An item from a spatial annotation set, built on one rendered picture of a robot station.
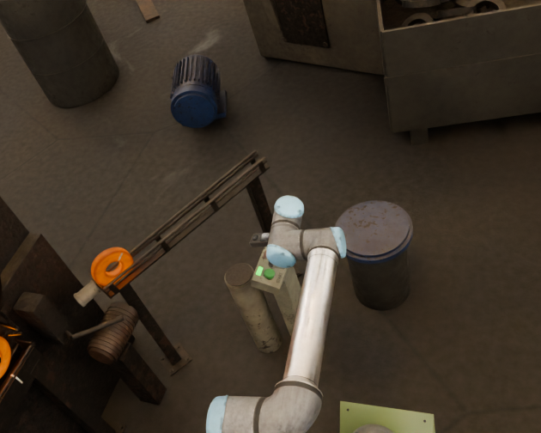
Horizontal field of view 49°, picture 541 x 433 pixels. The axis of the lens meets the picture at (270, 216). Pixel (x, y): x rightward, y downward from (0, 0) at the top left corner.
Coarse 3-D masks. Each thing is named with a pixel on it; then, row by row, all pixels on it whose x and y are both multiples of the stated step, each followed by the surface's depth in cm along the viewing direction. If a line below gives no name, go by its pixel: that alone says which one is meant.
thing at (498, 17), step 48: (432, 0) 290; (480, 0) 287; (528, 0) 305; (384, 48) 285; (432, 48) 284; (480, 48) 283; (528, 48) 281; (432, 96) 305; (480, 96) 303; (528, 96) 302
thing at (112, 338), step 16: (112, 304) 236; (128, 320) 232; (96, 336) 227; (112, 336) 226; (128, 336) 232; (96, 352) 224; (112, 352) 225; (128, 352) 235; (112, 368) 241; (128, 368) 236; (144, 368) 247; (128, 384) 252; (144, 384) 248; (160, 384) 260; (144, 400) 262; (160, 400) 261
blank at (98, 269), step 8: (112, 248) 221; (120, 248) 222; (104, 256) 218; (112, 256) 219; (120, 256) 222; (128, 256) 224; (96, 264) 217; (104, 264) 219; (120, 264) 226; (128, 264) 226; (96, 272) 219; (104, 272) 221; (112, 272) 226; (120, 272) 226; (96, 280) 221; (104, 280) 223
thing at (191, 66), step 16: (176, 64) 386; (192, 64) 378; (208, 64) 382; (176, 80) 375; (192, 80) 367; (208, 80) 369; (176, 96) 361; (192, 96) 359; (208, 96) 362; (224, 96) 397; (176, 112) 367; (192, 112) 367; (208, 112) 368; (224, 112) 385
